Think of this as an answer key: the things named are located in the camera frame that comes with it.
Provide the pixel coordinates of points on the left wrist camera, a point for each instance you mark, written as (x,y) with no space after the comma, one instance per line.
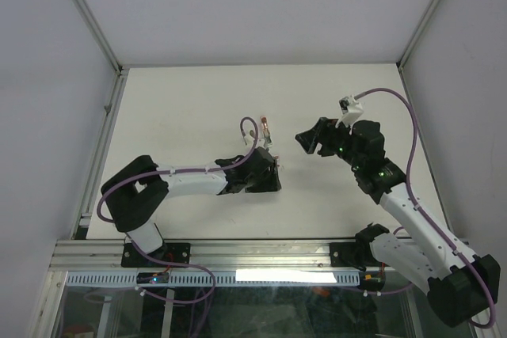
(249,137)

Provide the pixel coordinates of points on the aluminium mounting rail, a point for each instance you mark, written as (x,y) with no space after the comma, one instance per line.
(216,255)

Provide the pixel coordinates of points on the white slotted cable duct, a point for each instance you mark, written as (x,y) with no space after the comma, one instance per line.
(237,278)

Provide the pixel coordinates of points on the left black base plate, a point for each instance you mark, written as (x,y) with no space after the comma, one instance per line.
(175,252)

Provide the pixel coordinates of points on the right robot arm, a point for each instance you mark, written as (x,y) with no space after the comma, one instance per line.
(458,283)

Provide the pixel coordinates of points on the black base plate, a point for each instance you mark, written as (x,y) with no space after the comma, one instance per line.
(344,255)
(175,252)

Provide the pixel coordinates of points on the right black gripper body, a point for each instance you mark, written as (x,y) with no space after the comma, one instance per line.
(336,140)

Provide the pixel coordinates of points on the right aluminium frame post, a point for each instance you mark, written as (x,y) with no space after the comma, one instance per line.
(421,26)

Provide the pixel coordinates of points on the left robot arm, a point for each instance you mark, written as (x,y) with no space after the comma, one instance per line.
(130,198)

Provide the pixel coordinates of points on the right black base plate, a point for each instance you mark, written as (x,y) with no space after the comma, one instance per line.
(344,255)

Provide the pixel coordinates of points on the left aluminium frame post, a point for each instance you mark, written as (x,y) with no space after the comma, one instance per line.
(98,35)

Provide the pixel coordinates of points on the aluminium frame post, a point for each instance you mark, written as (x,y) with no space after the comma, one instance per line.
(98,35)
(421,26)

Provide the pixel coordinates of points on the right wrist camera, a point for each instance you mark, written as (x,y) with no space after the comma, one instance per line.
(351,110)

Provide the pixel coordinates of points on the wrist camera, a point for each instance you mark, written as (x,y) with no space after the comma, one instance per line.
(249,137)
(351,110)

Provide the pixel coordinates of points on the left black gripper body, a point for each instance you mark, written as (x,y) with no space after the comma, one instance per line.
(266,182)

